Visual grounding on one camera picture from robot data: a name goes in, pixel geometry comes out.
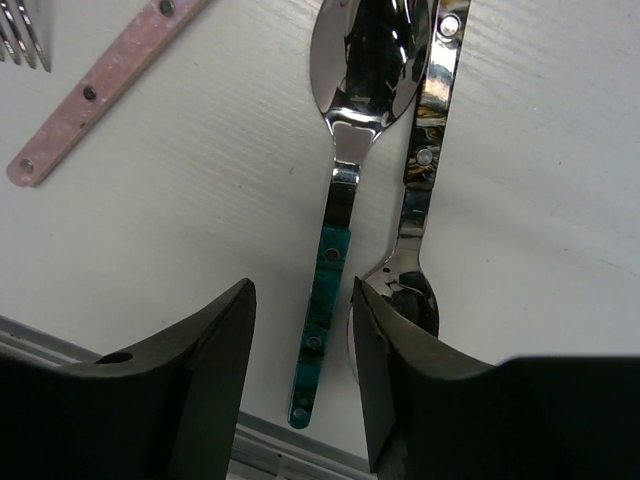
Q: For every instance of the pink handled fork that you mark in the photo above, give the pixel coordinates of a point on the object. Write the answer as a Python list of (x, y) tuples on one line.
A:
[(145, 37)]

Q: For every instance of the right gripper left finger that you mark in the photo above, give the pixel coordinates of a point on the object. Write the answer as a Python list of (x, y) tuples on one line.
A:
[(119, 417)]

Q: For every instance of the dark handled spoon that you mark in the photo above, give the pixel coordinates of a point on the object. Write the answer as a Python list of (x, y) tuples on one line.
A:
[(399, 278)]

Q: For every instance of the aluminium table frame rail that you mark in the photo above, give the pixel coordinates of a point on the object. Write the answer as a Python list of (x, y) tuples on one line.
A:
[(256, 449)]

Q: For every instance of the green handled spoon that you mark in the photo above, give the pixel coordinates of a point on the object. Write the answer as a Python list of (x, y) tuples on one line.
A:
[(367, 61)]

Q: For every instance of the dark handled fork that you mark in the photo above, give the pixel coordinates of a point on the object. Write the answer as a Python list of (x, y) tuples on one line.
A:
[(26, 33)]

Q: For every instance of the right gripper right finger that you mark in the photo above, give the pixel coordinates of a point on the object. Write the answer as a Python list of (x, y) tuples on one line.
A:
[(433, 412)]

